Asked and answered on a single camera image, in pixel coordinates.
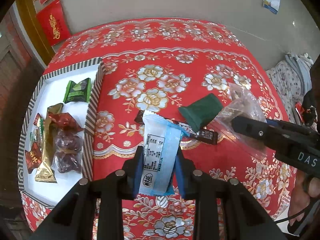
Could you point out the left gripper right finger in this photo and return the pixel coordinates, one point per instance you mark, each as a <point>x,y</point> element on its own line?
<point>243,216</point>

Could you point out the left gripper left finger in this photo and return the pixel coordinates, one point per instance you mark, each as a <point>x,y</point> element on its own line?
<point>73,216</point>

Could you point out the clear bag of dates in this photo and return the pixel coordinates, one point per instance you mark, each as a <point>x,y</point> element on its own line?
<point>67,156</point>

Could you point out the clear plastic snack bag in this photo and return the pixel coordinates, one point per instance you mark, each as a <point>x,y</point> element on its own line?
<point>241,122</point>

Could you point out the green white snack packet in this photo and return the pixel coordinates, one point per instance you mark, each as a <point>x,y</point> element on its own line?
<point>36,135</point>

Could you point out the red foil snack packet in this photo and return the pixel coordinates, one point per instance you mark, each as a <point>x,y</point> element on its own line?
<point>65,122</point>

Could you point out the white blue snack packet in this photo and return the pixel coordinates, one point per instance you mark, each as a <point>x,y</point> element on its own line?
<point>161,143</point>

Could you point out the green black snack packet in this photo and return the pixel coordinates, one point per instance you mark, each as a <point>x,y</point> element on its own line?
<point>78,92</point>

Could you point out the person right hand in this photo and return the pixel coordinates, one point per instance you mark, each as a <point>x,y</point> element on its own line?
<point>299,198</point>

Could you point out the red item on sofa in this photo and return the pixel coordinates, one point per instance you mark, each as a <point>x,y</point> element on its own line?
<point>301,112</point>

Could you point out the gold snack packet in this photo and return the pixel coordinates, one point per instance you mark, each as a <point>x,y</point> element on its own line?
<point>44,172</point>

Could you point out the floral covered sofa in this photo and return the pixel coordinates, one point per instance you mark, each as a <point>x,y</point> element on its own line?
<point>288,87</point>

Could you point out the striped white tray box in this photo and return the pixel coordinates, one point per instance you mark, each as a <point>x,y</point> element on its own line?
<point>50,90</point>

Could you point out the small red candy packet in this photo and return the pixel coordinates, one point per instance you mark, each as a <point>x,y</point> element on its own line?
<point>33,157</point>

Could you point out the pile of grey clothes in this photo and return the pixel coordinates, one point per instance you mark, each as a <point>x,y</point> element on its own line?
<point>302,69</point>

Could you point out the dark chocolate bar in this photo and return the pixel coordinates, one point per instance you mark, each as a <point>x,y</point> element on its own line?
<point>200,132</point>

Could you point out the dark green pouch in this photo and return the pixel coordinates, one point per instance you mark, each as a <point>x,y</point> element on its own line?
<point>201,112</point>

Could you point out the brown louvered door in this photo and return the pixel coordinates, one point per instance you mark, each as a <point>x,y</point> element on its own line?
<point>20,71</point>

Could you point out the red floral tablecloth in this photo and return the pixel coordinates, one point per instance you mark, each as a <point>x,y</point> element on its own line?
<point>161,65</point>

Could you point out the lower red wall banner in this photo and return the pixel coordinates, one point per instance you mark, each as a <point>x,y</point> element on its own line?
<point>52,21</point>

